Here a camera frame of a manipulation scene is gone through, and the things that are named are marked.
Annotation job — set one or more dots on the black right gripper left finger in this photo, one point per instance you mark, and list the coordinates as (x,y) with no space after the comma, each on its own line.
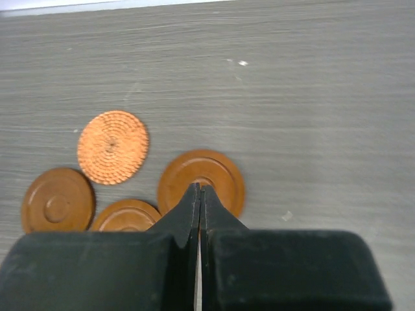
(151,270)

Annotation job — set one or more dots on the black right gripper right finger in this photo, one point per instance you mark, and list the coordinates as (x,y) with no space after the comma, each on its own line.
(258,269)

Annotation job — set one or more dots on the brown wooden coaster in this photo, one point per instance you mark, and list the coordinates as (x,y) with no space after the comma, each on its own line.
(126,215)
(60,199)
(206,167)

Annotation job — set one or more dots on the woven rattan coaster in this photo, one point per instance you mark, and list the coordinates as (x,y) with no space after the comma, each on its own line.
(112,147)

